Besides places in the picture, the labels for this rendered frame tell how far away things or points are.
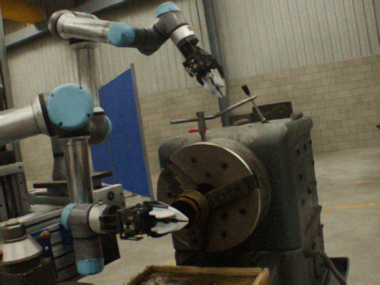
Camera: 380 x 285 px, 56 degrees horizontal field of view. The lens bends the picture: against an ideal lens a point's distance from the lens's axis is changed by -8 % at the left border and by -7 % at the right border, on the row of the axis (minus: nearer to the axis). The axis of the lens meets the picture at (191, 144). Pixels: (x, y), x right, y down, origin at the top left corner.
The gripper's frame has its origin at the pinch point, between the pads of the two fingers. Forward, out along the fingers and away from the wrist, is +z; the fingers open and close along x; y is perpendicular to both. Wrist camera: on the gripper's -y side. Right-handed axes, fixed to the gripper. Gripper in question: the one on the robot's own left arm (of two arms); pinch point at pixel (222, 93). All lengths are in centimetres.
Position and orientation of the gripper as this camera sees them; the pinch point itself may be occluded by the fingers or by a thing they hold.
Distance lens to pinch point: 122.3
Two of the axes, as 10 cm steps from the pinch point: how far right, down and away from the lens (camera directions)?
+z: 5.1, 8.5, -1.4
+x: 7.4, -5.1, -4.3
